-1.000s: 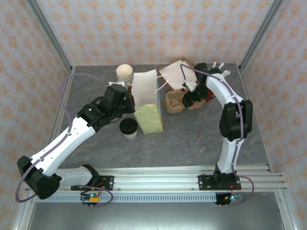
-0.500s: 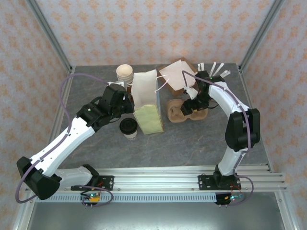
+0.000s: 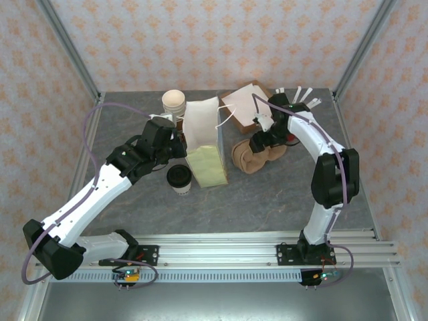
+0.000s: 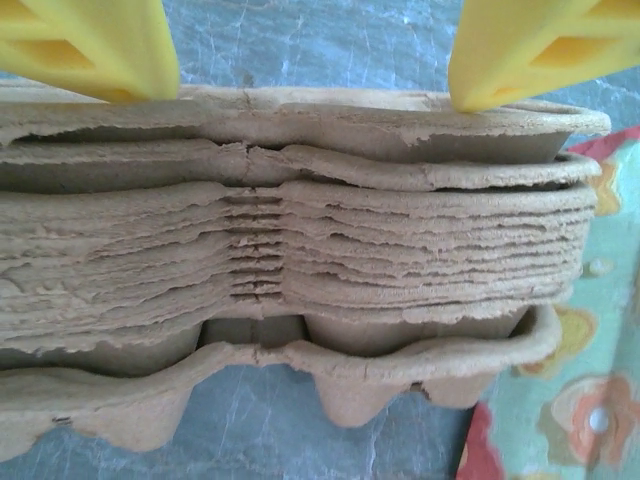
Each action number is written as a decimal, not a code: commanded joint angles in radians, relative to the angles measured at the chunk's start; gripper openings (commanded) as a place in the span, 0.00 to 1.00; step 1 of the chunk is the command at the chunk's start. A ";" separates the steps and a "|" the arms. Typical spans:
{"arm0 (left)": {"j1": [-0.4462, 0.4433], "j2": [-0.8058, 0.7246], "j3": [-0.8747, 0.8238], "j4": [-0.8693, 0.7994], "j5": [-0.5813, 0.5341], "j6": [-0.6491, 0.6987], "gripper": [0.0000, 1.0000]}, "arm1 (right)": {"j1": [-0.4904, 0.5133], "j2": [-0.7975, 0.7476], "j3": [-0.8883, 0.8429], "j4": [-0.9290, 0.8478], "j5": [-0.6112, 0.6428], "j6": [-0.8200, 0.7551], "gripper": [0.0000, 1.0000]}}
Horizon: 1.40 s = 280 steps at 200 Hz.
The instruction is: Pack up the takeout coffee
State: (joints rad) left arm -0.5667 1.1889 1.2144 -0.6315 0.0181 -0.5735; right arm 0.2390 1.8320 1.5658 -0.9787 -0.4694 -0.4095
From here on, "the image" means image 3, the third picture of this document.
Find stack of pulp cup carriers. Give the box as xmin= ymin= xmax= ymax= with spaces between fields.
xmin=231 ymin=138 xmax=288 ymax=175

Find black plastic cup lid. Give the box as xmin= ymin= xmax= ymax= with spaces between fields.
xmin=166 ymin=164 xmax=193 ymax=188

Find pale yellow paper bag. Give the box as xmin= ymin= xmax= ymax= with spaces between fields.
xmin=182 ymin=96 xmax=240 ymax=189

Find white printed paper cup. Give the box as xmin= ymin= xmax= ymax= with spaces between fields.
xmin=172 ymin=182 xmax=193 ymax=197

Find brown cardboard box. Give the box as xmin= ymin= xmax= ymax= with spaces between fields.
xmin=219 ymin=80 xmax=274 ymax=134

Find stack of paper cups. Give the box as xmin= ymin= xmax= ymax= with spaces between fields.
xmin=162 ymin=89 xmax=187 ymax=133

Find white paper napkins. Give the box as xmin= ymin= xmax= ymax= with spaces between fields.
xmin=219 ymin=84 xmax=270 ymax=125

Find small circuit board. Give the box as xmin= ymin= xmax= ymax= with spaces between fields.
xmin=112 ymin=267 xmax=141 ymax=285
xmin=312 ymin=271 xmax=342 ymax=282

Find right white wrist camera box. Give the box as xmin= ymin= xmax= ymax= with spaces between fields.
xmin=253 ymin=112 xmax=274 ymax=132

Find aluminium side rail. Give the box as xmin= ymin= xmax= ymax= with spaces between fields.
xmin=51 ymin=92 xmax=106 ymax=243
xmin=332 ymin=92 xmax=382 ymax=241

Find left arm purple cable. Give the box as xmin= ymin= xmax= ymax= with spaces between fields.
xmin=21 ymin=102 xmax=160 ymax=291

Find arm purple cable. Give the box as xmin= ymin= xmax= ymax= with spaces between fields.
xmin=252 ymin=94 xmax=355 ymax=289
xmin=21 ymin=102 xmax=160 ymax=291

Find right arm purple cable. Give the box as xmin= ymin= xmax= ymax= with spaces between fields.
xmin=252 ymin=94 xmax=355 ymax=289

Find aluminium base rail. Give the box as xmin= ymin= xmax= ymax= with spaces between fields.
xmin=35 ymin=233 xmax=402 ymax=268

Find aluminium frame post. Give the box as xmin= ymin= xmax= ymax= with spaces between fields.
xmin=332 ymin=0 xmax=399 ymax=100
xmin=36 ymin=0 xmax=103 ymax=101

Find white slotted cable duct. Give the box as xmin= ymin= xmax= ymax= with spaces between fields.
xmin=49 ymin=270 xmax=304 ymax=284

